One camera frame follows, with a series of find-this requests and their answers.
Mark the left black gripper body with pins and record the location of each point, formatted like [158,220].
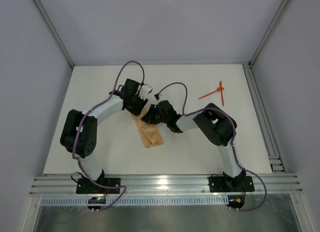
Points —
[138,107]

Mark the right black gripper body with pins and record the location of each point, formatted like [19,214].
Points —
[152,114]

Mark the peach cloth napkin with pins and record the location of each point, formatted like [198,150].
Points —
[149,134]

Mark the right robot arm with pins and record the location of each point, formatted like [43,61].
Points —
[216,125]

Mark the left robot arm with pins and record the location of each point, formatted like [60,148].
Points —
[79,134]

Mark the orange plastic fork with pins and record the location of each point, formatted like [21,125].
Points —
[208,94]

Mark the orange plastic knife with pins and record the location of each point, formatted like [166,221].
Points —
[221,89]

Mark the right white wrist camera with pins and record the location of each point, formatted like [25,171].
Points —
[159,97]

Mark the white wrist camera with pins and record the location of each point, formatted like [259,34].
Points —
[145,90]
[159,97]

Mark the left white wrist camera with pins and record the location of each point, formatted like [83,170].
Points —
[145,90]

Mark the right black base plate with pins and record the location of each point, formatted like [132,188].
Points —
[226,184]

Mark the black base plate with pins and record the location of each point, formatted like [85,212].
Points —
[226,184]
[85,186]

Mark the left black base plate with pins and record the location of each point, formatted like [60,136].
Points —
[85,186]

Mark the perforated cable tray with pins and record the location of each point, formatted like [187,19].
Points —
[136,200]

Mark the aluminium front rail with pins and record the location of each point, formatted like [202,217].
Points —
[160,185]

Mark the aluminium rail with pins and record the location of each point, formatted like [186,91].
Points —
[272,148]
[160,185]

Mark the right side aluminium rail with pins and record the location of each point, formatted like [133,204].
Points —
[272,148]

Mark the left frame post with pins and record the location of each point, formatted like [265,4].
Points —
[53,31]

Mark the frame post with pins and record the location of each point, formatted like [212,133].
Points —
[272,26]
[53,31]

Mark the right frame post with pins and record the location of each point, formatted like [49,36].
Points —
[272,26]

